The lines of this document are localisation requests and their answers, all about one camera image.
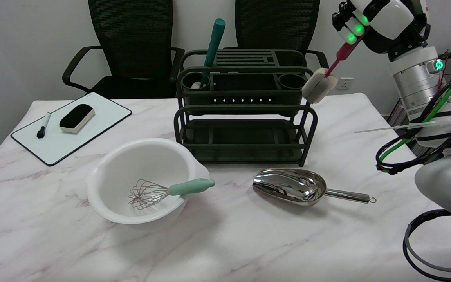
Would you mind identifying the white mixing bowl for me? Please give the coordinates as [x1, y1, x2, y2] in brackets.
[86, 138, 211, 225]

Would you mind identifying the shiny steel scoop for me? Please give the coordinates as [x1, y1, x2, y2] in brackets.
[252, 168, 377, 207]

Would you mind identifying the black wire mesh basket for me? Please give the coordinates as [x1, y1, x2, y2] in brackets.
[384, 84, 451, 157]

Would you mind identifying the white zip tie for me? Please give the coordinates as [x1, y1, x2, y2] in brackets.
[353, 120, 438, 134]

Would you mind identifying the green robot cable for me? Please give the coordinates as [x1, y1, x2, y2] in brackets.
[378, 49, 451, 163]

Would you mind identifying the black mesh office chair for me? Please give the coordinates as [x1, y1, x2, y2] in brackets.
[222, 0, 333, 97]
[62, 0, 186, 99]

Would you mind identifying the teal sponge bottle brush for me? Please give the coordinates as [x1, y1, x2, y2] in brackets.
[191, 18, 226, 90]

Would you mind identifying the black and white eraser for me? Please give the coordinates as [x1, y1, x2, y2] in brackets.
[59, 104, 96, 134]

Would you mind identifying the whisk with mint handle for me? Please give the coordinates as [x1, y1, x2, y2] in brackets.
[128, 178, 216, 211]

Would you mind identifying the black whiteboard marker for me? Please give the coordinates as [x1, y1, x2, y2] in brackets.
[36, 112, 52, 139]

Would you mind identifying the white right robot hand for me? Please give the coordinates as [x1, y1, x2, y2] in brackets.
[332, 0, 432, 54]

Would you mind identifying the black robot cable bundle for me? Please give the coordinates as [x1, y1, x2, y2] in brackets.
[375, 50, 451, 175]

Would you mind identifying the grey looped cable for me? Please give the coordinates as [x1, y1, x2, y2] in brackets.
[405, 218, 451, 274]

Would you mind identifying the dark green dish rack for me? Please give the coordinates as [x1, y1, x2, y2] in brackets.
[172, 49, 318, 168]

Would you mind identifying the small whiteboard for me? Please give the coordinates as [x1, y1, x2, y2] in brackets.
[11, 92, 133, 167]

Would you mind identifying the pink sponge bottle brush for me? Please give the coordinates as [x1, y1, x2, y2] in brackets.
[301, 26, 369, 105]

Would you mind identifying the black looped cable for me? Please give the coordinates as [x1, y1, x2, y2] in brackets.
[402, 209, 451, 282]

